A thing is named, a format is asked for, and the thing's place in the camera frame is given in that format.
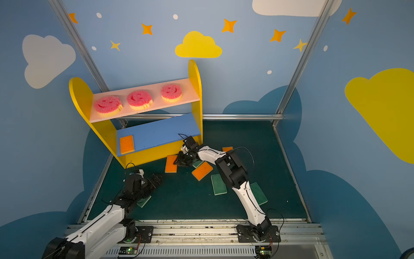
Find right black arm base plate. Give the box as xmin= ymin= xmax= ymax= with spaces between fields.
xmin=236 ymin=224 xmax=281 ymax=243

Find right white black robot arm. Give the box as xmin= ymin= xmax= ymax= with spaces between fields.
xmin=175 ymin=136 xmax=272 ymax=242

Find yellow shelf with pink and blue boards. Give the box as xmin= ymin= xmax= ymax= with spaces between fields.
xmin=69 ymin=60 xmax=203 ymax=167

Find aluminium rail frame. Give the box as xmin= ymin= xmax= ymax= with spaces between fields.
xmin=51 ymin=218 xmax=334 ymax=259

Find orange sponge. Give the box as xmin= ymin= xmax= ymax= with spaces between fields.
xmin=119 ymin=135 xmax=135 ymax=155
xmin=165 ymin=155 xmax=177 ymax=173
xmin=192 ymin=161 xmax=213 ymax=181
xmin=222 ymin=146 xmax=233 ymax=152

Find aluminium corner post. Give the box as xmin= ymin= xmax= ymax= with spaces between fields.
xmin=48 ymin=0 xmax=110 ymax=92
xmin=272 ymin=0 xmax=335 ymax=130

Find left small circuit board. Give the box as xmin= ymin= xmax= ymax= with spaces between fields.
xmin=118 ymin=247 xmax=139 ymax=256

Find right aluminium corner post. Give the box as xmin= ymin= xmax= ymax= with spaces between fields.
xmin=272 ymin=0 xmax=335 ymax=130

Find back aluminium floor bar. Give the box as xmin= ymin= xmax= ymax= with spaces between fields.
xmin=124 ymin=113 xmax=284 ymax=121

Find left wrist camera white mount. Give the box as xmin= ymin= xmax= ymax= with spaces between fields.
xmin=134 ymin=169 xmax=144 ymax=178

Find left aluminium corner post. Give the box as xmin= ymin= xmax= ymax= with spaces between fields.
xmin=48 ymin=0 xmax=110 ymax=92

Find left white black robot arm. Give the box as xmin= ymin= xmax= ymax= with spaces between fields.
xmin=42 ymin=174 xmax=164 ymax=259

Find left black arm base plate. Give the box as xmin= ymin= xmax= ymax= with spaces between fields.
xmin=122 ymin=226 xmax=154 ymax=244

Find small circuit board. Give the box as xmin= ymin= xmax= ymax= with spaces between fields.
xmin=255 ymin=246 xmax=273 ymax=259
xmin=118 ymin=247 xmax=139 ymax=256

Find pink smiley sponge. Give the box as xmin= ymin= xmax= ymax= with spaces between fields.
xmin=93 ymin=96 xmax=124 ymax=117
xmin=127 ymin=90 xmax=153 ymax=111
xmin=161 ymin=84 xmax=182 ymax=103

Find right small circuit board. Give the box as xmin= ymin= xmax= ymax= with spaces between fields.
xmin=255 ymin=246 xmax=273 ymax=259

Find green sponge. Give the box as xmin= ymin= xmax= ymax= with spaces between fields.
xmin=137 ymin=195 xmax=152 ymax=208
xmin=211 ymin=174 xmax=227 ymax=196
xmin=192 ymin=160 xmax=204 ymax=168
xmin=250 ymin=182 xmax=268 ymax=206

